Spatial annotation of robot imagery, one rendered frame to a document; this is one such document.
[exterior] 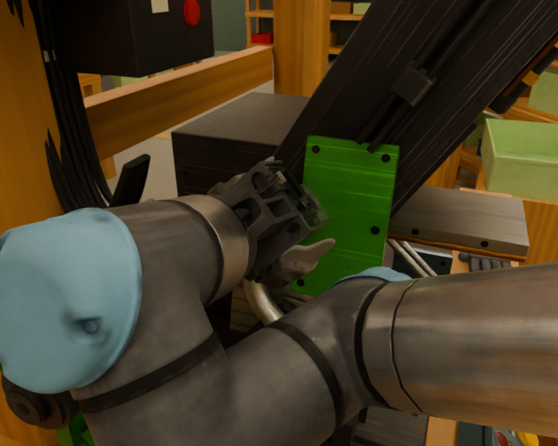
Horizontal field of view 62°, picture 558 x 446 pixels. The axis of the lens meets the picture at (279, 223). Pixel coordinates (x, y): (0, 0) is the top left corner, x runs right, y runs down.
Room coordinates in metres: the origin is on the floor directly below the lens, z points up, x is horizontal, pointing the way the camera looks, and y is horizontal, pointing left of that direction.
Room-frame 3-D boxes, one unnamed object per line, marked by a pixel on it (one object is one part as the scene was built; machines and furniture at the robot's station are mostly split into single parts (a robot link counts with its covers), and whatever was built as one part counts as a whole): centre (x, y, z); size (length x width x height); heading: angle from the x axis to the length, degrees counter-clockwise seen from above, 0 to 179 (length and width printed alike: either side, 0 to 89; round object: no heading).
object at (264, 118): (0.80, 0.03, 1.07); 0.30 x 0.18 x 0.34; 158
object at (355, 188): (0.55, -0.09, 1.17); 0.13 x 0.12 x 0.20; 158
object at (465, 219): (0.68, -0.18, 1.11); 0.39 x 0.16 x 0.03; 68
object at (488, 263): (0.86, -0.44, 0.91); 0.20 x 0.11 x 0.03; 166
